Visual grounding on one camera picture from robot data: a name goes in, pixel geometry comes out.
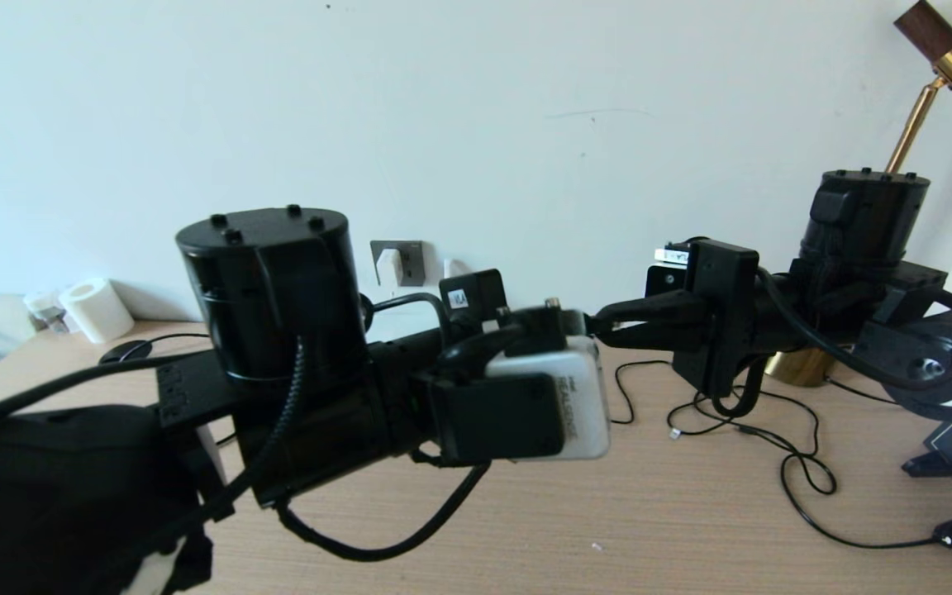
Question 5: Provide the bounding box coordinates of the small clear plastic jar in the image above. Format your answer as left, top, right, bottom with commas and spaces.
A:
24, 290, 70, 335

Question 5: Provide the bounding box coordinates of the grey wall power socket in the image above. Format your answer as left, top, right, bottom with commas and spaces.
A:
370, 240, 426, 288

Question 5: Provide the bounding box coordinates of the black plastic clip stand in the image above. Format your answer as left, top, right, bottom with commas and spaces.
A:
902, 451, 952, 478

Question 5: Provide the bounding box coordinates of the black round desk grommet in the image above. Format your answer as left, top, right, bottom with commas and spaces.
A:
100, 340, 155, 365

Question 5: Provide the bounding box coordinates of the short black lamp cord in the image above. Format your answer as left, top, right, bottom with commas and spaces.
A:
827, 376, 898, 406

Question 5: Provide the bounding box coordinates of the black cable with silver connector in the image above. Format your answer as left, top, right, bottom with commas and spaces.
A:
667, 384, 817, 458

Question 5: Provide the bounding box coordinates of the white toilet paper roll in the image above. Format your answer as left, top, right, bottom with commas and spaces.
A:
59, 278, 136, 345

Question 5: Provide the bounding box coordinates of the black USB cable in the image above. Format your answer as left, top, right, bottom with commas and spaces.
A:
612, 360, 838, 497

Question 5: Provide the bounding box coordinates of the black ethernet cable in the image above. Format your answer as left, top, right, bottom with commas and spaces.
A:
125, 332, 212, 352

